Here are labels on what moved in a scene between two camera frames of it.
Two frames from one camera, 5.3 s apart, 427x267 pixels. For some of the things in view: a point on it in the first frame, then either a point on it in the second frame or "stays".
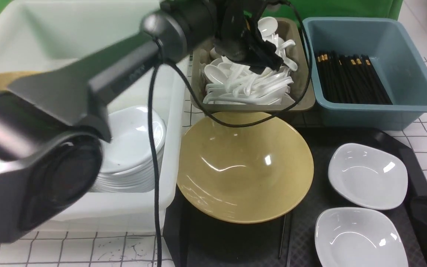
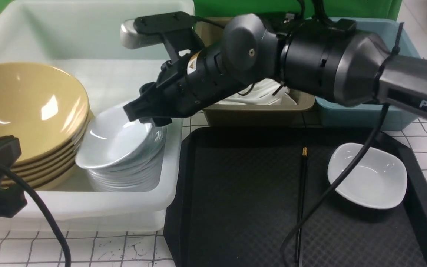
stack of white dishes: x=127 y=164 stays
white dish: x=356 y=237 -> x=111 y=141
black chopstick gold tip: x=282 y=239 -> x=301 y=207
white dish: x=367 y=176 stays
